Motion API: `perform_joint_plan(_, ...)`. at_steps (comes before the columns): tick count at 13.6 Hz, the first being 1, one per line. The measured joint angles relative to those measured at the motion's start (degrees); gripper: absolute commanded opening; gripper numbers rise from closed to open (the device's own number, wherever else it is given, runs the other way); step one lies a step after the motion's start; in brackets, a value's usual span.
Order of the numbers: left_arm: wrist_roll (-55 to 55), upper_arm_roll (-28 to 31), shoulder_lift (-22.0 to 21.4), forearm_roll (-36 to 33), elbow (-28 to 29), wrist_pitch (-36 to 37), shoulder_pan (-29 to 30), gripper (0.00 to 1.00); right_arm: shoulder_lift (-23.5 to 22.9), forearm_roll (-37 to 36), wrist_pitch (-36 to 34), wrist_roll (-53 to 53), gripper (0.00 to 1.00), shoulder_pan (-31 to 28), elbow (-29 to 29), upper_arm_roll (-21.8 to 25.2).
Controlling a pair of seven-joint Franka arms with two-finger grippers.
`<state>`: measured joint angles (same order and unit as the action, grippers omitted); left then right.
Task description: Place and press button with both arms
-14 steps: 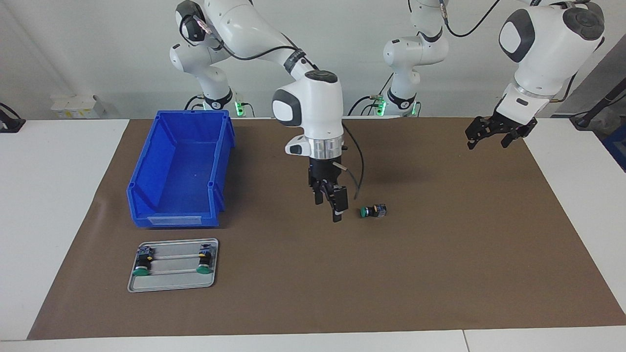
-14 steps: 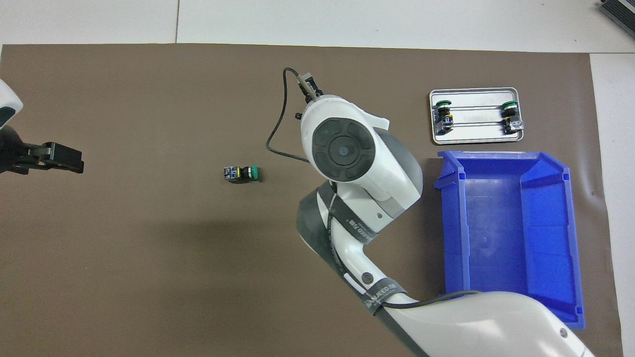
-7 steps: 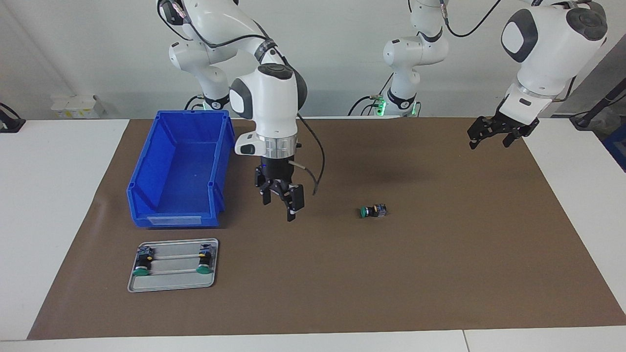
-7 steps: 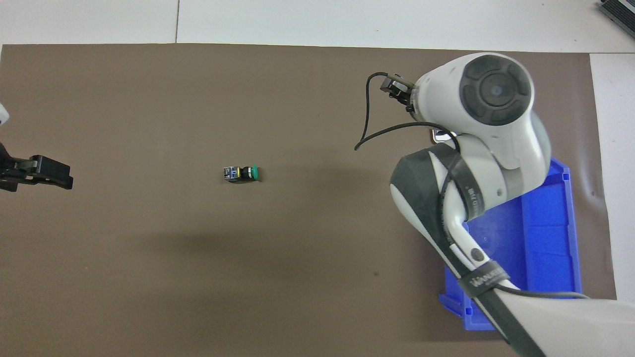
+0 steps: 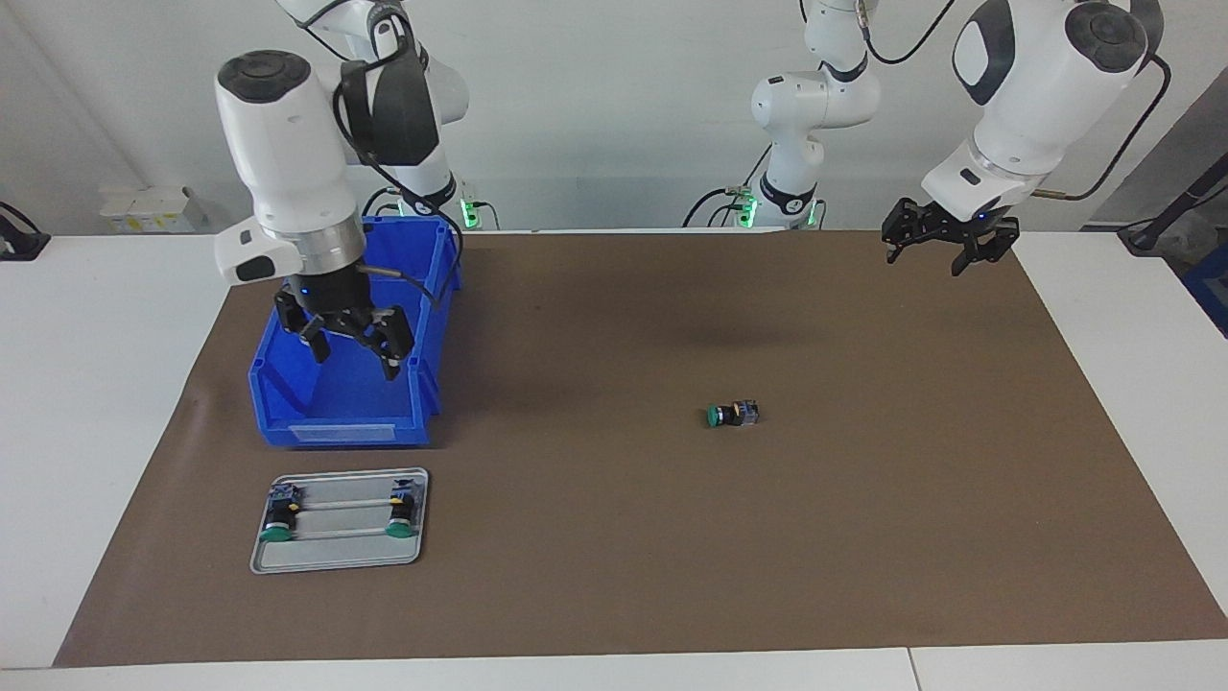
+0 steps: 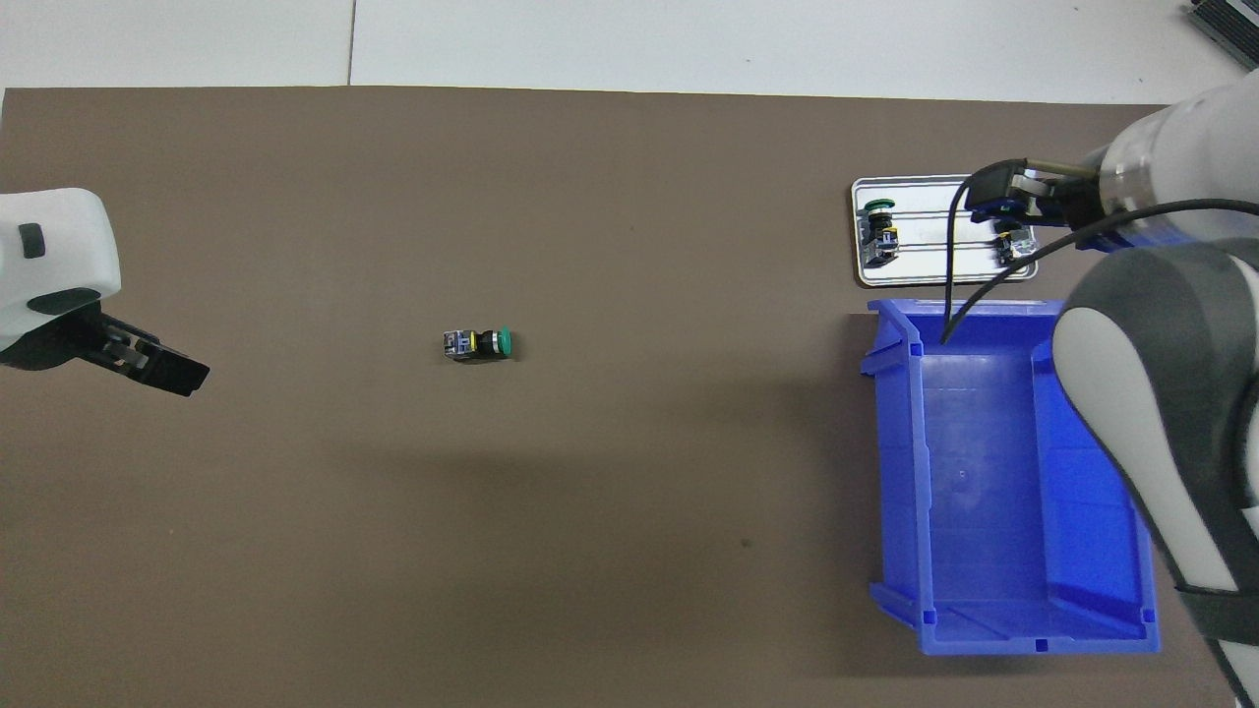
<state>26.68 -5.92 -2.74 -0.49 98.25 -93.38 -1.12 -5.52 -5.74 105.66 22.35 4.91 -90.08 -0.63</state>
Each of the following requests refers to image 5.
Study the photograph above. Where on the silver metal tray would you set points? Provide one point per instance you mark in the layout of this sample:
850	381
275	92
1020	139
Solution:
336	552

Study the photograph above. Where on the black stand pole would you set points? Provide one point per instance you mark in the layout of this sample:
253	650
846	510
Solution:
1166	216

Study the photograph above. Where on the white box yellow labels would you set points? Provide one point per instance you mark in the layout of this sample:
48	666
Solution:
144	206

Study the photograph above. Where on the green lit base plug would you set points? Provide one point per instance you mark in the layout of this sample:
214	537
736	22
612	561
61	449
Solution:
746	206
470	213

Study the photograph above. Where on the blue plastic storage bin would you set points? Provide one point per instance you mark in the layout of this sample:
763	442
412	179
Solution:
355	403

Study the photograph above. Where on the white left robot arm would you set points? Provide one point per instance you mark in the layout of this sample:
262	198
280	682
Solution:
1036	96

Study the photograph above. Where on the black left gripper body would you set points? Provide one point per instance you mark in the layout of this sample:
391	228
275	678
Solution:
959	223

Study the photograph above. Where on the green push button switch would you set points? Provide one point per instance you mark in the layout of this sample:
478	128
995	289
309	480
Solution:
734	414
403	513
280	513

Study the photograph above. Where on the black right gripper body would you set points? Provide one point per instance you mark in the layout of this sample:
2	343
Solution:
326	288

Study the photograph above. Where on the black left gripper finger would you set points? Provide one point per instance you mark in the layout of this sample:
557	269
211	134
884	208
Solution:
902	226
998	240

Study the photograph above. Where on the brown table mat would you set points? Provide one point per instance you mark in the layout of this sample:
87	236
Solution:
672	528

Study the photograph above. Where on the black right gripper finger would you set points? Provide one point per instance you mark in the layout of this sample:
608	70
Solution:
389	331
305	321

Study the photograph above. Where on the blue crate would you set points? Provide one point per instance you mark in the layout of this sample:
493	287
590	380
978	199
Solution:
1214	283

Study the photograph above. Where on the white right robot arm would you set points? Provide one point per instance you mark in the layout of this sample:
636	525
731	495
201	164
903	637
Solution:
278	144

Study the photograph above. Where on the black clamp object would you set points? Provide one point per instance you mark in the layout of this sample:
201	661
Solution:
19	245

